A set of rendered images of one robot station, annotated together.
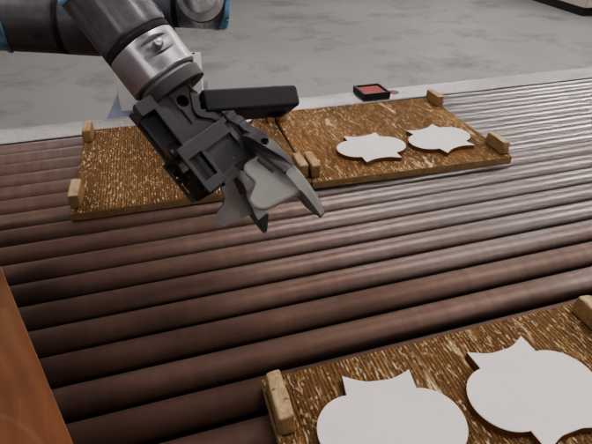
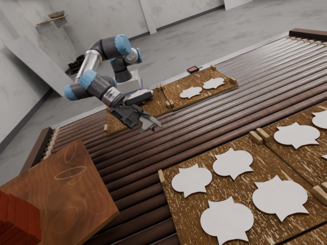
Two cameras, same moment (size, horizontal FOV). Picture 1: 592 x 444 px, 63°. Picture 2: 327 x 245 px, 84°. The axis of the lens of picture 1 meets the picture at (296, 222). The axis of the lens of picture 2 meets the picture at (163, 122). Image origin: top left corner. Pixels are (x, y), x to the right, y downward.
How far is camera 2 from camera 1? 0.24 m
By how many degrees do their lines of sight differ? 11
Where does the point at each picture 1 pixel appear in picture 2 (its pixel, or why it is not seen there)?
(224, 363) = (149, 169)
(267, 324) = (160, 156)
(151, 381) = (131, 177)
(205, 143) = (128, 115)
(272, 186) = (147, 122)
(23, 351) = (97, 176)
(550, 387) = (237, 161)
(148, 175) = not seen: hidden behind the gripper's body
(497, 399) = (221, 167)
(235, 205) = not seen: hidden behind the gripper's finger
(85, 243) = (111, 142)
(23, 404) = (98, 188)
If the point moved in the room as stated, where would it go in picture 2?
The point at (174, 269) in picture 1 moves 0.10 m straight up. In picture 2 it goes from (135, 145) to (127, 131)
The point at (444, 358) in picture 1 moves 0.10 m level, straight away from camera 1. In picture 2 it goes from (208, 158) to (214, 139)
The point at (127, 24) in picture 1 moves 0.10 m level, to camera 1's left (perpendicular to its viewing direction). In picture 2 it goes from (101, 91) to (78, 97)
